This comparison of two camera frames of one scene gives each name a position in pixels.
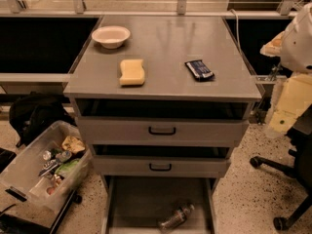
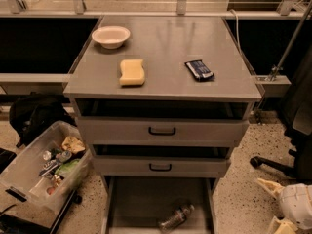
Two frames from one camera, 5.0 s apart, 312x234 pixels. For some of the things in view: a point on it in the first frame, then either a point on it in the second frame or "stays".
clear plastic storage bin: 49,172 stays
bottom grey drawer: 136,204 stays
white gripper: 298,48 → 298,205
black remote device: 200,71 stays
